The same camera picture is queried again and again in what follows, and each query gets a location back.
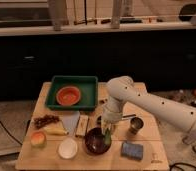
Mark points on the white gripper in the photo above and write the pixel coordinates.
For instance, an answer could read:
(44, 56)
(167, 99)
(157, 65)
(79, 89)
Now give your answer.
(112, 113)

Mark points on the green pepper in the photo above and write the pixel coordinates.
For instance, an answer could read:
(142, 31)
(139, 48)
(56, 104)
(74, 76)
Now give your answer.
(107, 139)

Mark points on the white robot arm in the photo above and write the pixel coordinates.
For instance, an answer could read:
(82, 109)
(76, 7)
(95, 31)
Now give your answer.
(122, 90)

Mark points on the dark purple bowl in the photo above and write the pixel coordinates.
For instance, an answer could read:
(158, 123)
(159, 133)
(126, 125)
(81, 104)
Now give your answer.
(94, 141)

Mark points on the orange bowl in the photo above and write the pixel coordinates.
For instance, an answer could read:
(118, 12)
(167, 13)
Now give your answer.
(68, 95)

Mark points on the metal cup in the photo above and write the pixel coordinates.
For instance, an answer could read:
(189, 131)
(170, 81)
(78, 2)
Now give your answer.
(136, 124)

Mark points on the wooden block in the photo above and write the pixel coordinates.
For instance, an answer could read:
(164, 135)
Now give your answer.
(82, 126)

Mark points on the blue sponge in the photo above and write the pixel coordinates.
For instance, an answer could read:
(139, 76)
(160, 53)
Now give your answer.
(130, 150)

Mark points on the grey triangular cloth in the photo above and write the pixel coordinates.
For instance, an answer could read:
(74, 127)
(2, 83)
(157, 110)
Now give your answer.
(70, 120)

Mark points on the green plastic tray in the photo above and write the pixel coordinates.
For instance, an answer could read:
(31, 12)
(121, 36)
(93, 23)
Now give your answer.
(88, 86)

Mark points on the white oval plate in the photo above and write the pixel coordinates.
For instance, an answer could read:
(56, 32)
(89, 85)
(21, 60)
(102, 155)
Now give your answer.
(68, 148)

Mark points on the yellow banana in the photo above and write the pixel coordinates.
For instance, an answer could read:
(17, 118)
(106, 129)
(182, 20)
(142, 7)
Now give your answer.
(55, 130)

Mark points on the bunch of dark grapes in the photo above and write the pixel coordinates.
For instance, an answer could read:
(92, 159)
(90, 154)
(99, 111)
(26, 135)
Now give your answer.
(40, 122)

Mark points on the orange peach fruit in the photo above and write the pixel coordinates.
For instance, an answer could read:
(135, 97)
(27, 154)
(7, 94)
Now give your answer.
(38, 139)

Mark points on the black handled knife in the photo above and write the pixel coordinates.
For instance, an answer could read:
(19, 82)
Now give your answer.
(126, 117)

